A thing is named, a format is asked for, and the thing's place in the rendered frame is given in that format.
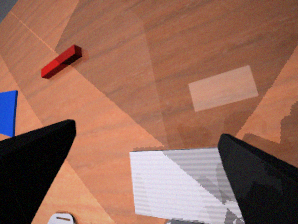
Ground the blue rectangular plate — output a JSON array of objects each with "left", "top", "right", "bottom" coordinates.
[{"left": 0, "top": 91, "right": 17, "bottom": 137}]

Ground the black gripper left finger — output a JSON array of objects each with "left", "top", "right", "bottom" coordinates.
[{"left": 0, "top": 119, "right": 77, "bottom": 224}]

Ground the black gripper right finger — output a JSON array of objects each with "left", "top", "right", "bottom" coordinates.
[{"left": 217, "top": 133, "right": 298, "bottom": 224}]

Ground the red rectangular bar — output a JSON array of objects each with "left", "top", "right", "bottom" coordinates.
[{"left": 41, "top": 44, "right": 82, "bottom": 79}]

